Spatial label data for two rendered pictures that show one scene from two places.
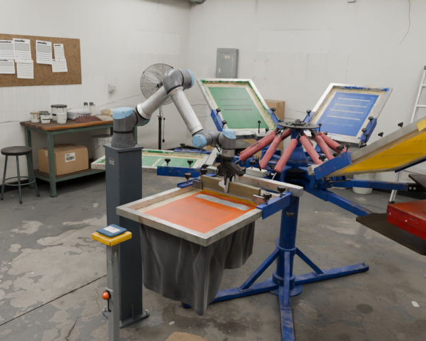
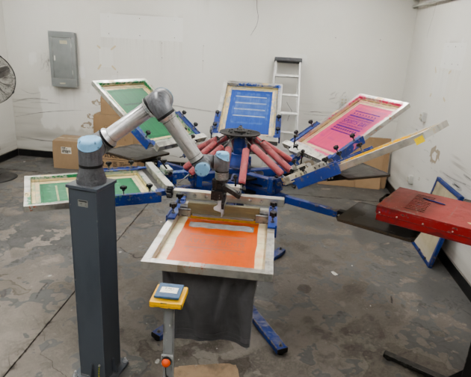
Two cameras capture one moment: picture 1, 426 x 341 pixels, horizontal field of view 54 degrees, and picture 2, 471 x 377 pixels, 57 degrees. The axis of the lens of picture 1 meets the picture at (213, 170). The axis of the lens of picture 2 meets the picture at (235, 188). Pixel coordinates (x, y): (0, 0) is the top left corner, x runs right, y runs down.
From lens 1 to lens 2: 1.12 m
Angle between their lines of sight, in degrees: 30
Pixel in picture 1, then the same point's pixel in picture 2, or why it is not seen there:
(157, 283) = (186, 329)
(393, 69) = (247, 59)
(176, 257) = (215, 297)
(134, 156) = (108, 193)
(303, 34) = (153, 20)
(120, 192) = (99, 238)
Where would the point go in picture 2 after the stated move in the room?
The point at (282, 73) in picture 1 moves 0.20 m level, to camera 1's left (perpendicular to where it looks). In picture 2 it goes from (134, 61) to (120, 61)
